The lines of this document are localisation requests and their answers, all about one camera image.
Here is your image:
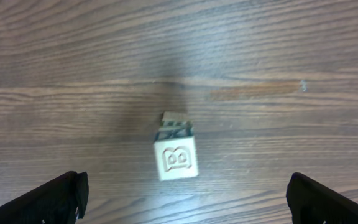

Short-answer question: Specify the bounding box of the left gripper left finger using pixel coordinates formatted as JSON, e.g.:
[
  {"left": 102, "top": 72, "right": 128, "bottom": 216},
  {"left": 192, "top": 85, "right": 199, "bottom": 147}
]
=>
[{"left": 0, "top": 171, "right": 89, "bottom": 224}]

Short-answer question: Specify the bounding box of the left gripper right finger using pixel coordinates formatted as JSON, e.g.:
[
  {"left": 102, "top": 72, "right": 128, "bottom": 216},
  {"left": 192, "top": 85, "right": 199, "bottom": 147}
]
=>
[{"left": 286, "top": 172, "right": 358, "bottom": 224}]

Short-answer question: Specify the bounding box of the wooden block number four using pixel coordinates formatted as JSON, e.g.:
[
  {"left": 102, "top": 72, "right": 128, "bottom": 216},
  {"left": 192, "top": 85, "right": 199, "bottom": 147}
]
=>
[{"left": 154, "top": 136, "right": 199, "bottom": 181}]

